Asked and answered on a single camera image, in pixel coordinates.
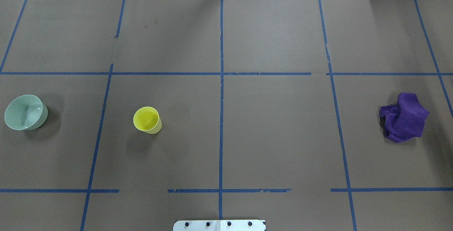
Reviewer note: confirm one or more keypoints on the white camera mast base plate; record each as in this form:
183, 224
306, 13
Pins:
220, 225

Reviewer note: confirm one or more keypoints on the pale green ceramic bowl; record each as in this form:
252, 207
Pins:
25, 113

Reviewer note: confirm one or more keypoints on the yellow plastic cup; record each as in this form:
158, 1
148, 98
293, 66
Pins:
147, 119

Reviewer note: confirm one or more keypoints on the purple cloth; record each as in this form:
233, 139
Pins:
404, 120

